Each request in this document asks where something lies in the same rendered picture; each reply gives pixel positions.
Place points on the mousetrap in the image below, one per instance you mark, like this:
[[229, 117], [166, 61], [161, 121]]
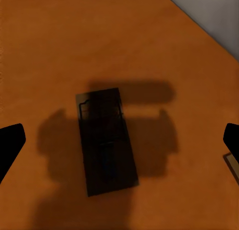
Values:
[[108, 159], [233, 166]]

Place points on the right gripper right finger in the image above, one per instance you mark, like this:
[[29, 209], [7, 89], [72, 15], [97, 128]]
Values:
[[231, 139]]

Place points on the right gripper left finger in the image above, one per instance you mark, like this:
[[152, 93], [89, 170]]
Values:
[[12, 139]]

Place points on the cabinet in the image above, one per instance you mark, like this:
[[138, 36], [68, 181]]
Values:
[[178, 88]]

